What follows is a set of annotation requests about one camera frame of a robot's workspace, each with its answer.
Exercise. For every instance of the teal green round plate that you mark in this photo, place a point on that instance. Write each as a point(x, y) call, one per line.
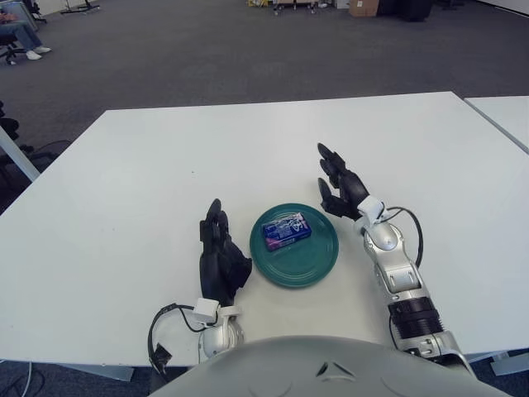
point(301, 269)

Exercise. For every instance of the seated person in jeans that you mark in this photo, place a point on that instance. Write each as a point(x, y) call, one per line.
point(25, 35)

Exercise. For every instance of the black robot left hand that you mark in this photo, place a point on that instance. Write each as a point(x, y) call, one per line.
point(221, 269)

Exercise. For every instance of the white neighbouring table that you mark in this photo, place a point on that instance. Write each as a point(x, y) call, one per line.
point(504, 118)

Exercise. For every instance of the white desk leg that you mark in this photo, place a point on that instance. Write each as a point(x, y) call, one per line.
point(18, 159)

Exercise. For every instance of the black office chair base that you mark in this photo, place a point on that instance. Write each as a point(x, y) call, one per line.
point(45, 154)

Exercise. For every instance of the purple gum pack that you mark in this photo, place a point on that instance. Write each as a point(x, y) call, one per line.
point(287, 231)

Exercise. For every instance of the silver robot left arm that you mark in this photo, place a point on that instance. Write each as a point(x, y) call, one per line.
point(219, 337)

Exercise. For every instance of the large black bin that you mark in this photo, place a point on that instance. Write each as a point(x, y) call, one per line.
point(405, 9)

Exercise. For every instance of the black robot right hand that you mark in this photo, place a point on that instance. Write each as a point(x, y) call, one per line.
point(349, 190)

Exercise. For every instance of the white table foot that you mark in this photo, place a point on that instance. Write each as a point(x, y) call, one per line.
point(510, 363)
point(117, 373)

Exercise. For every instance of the brown cardboard box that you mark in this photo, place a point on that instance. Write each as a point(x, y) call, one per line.
point(363, 7)

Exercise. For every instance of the black floor stand base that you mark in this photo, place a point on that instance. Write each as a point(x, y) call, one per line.
point(80, 6)

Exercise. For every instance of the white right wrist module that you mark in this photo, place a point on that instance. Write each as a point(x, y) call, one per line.
point(372, 209)

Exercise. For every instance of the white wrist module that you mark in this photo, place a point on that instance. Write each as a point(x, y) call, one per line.
point(206, 310)
point(372, 209)

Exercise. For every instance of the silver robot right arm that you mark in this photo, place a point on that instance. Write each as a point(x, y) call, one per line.
point(401, 281)

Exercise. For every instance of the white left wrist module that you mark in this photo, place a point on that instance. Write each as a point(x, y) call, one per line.
point(206, 310)

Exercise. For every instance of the grey robot torso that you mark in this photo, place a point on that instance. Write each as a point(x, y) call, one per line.
point(322, 372)

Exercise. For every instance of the wheeled metal trolley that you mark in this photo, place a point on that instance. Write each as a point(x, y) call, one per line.
point(289, 4)

